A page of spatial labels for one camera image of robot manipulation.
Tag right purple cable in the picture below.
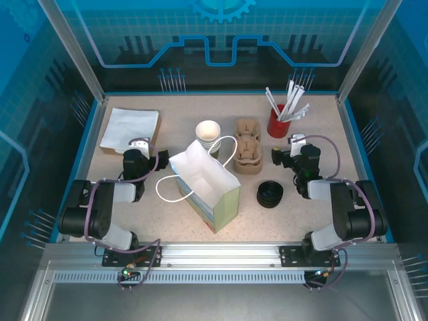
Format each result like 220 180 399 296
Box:
302 134 375 292

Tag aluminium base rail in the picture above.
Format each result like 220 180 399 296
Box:
45 241 399 268

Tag right aluminium frame post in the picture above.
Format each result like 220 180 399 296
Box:
336 0 404 104

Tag left small LED connector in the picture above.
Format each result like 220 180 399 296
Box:
122 263 141 279

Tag left black mount plate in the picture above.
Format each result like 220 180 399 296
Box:
102 245 164 268

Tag white and green paper bag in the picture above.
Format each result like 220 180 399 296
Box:
155 135 241 234

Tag slotted grey cable duct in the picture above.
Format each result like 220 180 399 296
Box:
53 270 307 285

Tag right black mount plate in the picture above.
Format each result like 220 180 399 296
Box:
279 245 342 268

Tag grey metal front panel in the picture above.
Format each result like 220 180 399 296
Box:
19 260 422 321

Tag white paper-wrapped straw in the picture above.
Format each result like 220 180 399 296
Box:
288 84 301 118
282 108 307 122
280 102 310 120
265 86 282 116
286 80 294 116
290 86 306 118

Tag brown pulp cup carrier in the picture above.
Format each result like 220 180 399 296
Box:
233 118 262 165

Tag aluminium frame post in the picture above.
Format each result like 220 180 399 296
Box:
336 0 404 104
37 0 108 104

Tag stack of white paper cups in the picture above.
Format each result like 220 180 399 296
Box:
195 120 222 151

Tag black mount plate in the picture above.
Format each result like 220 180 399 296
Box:
102 245 164 268
279 245 342 268

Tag left aluminium frame post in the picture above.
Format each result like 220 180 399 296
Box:
37 0 108 104

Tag stack of black cup lids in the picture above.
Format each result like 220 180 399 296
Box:
256 180 285 208

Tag purple cable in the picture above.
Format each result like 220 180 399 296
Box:
83 136 162 292
302 134 375 292

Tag red straw holder cup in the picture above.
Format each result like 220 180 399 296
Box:
266 104 292 138

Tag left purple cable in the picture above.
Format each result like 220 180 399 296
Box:
83 136 162 292

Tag stack of white napkins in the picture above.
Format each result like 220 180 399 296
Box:
99 106 160 152

